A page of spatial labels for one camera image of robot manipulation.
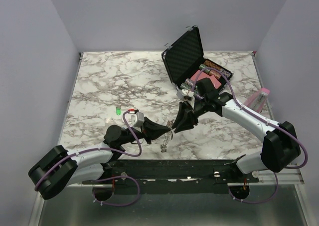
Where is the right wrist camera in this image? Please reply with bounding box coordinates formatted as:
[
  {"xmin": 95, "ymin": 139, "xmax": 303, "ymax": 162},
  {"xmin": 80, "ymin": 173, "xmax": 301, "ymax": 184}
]
[{"xmin": 176, "ymin": 89, "xmax": 195, "ymax": 108}]

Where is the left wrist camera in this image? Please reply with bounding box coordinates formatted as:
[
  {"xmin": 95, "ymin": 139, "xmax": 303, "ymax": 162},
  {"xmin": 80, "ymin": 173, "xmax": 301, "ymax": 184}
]
[{"xmin": 131, "ymin": 112, "xmax": 145, "ymax": 128}]

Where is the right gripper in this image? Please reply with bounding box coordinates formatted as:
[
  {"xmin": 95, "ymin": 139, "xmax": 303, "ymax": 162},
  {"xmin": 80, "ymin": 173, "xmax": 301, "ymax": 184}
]
[{"xmin": 171, "ymin": 97, "xmax": 208, "ymax": 134}]

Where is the black poker chip case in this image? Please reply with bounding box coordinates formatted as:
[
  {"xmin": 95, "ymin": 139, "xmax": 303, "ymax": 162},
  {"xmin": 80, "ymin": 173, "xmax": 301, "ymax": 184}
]
[{"xmin": 161, "ymin": 25, "xmax": 233, "ymax": 92}]

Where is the green key tag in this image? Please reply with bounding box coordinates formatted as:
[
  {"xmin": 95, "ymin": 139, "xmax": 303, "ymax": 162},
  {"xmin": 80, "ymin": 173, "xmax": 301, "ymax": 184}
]
[{"xmin": 116, "ymin": 107, "xmax": 121, "ymax": 116}]

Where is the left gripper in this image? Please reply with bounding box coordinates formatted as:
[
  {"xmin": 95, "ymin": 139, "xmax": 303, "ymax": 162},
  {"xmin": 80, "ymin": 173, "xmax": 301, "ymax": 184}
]
[{"xmin": 119, "ymin": 116, "xmax": 170, "ymax": 146}]

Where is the pink card deck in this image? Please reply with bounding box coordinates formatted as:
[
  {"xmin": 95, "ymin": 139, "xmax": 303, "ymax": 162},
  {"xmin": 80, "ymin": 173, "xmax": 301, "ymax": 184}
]
[{"xmin": 190, "ymin": 70, "xmax": 221, "ymax": 89}]

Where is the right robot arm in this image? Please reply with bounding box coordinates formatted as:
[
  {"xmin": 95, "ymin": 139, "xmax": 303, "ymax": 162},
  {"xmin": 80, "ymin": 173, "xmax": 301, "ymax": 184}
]
[{"xmin": 172, "ymin": 78, "xmax": 301, "ymax": 182}]

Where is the pink holder block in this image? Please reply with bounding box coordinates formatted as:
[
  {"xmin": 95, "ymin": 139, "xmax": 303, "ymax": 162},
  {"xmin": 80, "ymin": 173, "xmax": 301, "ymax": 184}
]
[{"xmin": 244, "ymin": 88, "xmax": 270, "ymax": 113}]

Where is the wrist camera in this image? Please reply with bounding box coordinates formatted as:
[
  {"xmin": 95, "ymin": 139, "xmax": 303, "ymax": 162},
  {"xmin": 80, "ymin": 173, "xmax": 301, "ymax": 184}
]
[
  {"xmin": 176, "ymin": 89, "xmax": 195, "ymax": 108},
  {"xmin": 131, "ymin": 112, "xmax": 145, "ymax": 128}
]

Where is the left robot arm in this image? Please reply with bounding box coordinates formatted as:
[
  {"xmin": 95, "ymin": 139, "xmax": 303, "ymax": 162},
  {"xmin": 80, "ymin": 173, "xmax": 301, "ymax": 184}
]
[{"xmin": 28, "ymin": 118, "xmax": 170, "ymax": 200}]

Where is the metal key organizer ring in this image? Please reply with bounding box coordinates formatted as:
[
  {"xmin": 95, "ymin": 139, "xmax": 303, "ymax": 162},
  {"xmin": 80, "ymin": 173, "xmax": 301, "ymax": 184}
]
[{"xmin": 159, "ymin": 120, "xmax": 176, "ymax": 153}]

